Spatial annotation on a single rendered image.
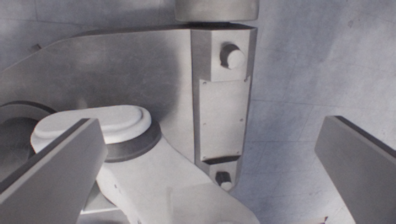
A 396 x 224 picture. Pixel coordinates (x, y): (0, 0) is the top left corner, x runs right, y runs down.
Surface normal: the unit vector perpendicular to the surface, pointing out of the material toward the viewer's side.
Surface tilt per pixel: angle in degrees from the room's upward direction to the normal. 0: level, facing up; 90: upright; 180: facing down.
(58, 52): 0
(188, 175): 90
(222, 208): 115
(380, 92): 0
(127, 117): 90
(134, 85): 0
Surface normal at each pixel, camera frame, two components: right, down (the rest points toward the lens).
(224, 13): 0.08, 0.51
